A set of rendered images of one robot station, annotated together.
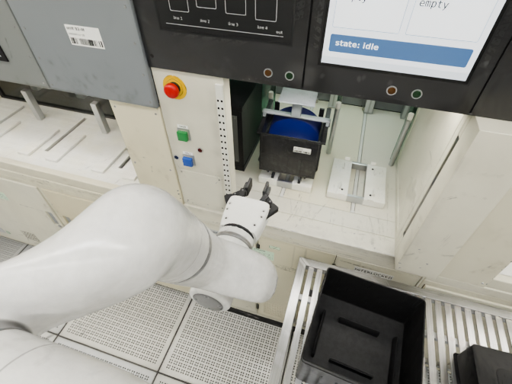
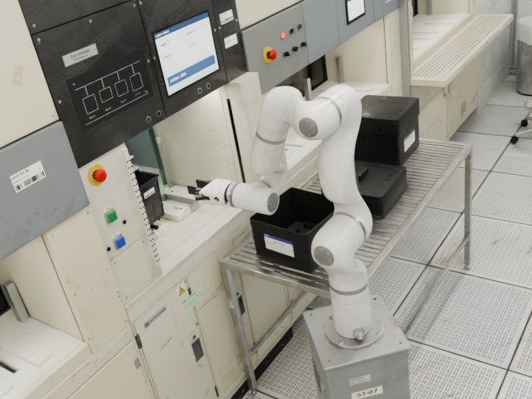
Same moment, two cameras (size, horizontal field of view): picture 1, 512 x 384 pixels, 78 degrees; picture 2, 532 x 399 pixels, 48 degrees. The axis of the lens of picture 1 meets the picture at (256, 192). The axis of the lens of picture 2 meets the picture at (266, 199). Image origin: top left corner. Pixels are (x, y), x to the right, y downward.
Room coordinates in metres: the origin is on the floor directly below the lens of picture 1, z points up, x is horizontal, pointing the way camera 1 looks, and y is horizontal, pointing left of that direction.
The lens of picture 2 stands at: (-0.32, 1.60, 2.09)
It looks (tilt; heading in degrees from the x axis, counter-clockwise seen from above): 29 degrees down; 292
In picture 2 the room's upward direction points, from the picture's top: 10 degrees counter-clockwise
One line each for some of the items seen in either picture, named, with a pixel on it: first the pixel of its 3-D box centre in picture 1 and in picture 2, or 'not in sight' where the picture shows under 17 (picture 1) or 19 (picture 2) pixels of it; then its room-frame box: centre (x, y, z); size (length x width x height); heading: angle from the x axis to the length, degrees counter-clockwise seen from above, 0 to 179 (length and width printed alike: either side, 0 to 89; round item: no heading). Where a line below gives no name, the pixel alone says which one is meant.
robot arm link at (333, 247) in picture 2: not in sight; (340, 256); (0.04, 0.19, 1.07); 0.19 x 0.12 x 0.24; 73
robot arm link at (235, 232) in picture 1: (233, 241); (235, 195); (0.40, 0.05, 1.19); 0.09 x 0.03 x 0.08; 73
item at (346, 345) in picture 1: (360, 339); (300, 228); (0.32, -0.29, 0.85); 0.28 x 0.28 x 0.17; 67
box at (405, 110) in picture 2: not in sight; (381, 130); (0.10, -1.12, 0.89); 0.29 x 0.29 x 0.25; 74
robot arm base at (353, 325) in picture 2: not in sight; (351, 305); (0.03, 0.16, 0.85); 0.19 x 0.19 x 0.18
